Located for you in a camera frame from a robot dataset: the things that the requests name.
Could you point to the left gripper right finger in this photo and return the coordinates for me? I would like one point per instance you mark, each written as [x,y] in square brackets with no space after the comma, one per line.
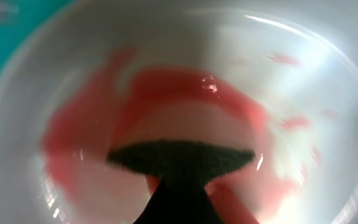
[221,207]

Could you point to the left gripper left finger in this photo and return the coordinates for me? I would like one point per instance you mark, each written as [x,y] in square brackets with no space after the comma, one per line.
[160,208]

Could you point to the green and white sponge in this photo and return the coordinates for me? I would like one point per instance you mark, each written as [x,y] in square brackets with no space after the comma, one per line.
[181,163]

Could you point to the light blue plate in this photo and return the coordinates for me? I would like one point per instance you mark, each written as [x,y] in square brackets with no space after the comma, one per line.
[100,75]

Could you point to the teal plastic tray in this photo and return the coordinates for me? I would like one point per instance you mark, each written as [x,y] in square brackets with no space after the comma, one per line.
[19,18]

